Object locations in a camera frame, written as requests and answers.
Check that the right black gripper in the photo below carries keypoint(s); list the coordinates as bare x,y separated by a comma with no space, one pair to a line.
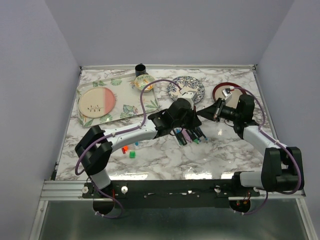
213,113

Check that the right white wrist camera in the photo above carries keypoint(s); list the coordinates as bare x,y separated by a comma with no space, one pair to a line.
227,92

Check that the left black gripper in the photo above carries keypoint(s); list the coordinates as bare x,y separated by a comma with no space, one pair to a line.
194,121

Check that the black cup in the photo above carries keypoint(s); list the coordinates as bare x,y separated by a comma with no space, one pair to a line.
140,69

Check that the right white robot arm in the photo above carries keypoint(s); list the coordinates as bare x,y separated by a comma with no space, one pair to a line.
282,167

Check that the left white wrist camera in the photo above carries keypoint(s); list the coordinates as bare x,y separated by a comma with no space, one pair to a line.
191,95

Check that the green highlighter cap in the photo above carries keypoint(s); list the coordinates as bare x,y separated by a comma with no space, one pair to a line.
132,154

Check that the green black highlighter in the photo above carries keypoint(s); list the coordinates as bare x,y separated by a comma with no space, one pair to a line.
193,137

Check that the aluminium frame rail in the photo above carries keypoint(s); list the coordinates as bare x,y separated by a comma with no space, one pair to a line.
53,190

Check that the red rimmed brown plate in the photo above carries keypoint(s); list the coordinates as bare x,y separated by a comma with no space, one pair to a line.
235,94

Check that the floral rectangular tray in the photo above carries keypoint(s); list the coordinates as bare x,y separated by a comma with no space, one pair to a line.
127,97

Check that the blue black highlighter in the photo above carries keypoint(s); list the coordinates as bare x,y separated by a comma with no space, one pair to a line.
180,137

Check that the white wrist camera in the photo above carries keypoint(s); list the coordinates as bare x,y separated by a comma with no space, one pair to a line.
191,95
227,92

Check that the pink cream round plate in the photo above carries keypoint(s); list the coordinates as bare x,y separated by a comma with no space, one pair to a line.
96,102

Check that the purple translucent highlighter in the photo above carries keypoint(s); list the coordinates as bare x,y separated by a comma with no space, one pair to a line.
186,136

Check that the floral yellow bowl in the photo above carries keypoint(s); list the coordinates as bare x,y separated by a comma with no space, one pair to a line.
142,80

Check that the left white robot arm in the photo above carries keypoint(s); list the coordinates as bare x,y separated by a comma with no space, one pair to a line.
97,145

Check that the orange black highlighter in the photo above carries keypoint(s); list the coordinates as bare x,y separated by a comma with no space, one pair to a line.
197,133

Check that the blue floral plate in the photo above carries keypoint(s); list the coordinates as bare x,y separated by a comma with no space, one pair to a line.
188,84

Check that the black mounting base bar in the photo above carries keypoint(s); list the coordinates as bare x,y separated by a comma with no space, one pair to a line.
190,193

